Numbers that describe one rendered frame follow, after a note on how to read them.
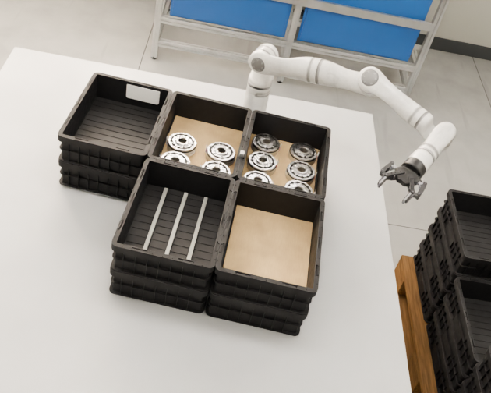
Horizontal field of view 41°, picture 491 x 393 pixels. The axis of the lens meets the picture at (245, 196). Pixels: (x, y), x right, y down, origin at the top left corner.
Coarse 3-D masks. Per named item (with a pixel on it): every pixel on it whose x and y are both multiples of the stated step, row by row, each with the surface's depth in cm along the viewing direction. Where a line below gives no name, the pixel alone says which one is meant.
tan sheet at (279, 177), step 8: (280, 144) 247; (288, 144) 248; (248, 152) 240; (280, 152) 244; (280, 160) 241; (288, 160) 241; (280, 168) 237; (272, 176) 233; (280, 176) 234; (280, 184) 231; (312, 184) 234
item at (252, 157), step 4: (256, 152) 236; (260, 152) 237; (264, 152) 237; (252, 156) 234; (256, 156) 235; (268, 156) 236; (272, 156) 236; (252, 160) 233; (272, 160) 235; (252, 164) 231; (256, 164) 231; (268, 164) 233; (272, 164) 234; (276, 164) 233; (256, 168) 230; (260, 168) 230; (264, 168) 230; (268, 168) 231; (272, 168) 231
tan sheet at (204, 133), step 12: (180, 120) 247; (192, 120) 248; (180, 132) 242; (192, 132) 243; (204, 132) 244; (216, 132) 246; (228, 132) 247; (240, 132) 248; (204, 144) 239; (192, 156) 233; (204, 156) 234
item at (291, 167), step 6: (294, 162) 236; (300, 162) 237; (288, 168) 233; (294, 168) 233; (312, 168) 235; (294, 174) 232; (306, 174) 232; (312, 174) 233; (300, 180) 230; (306, 180) 231
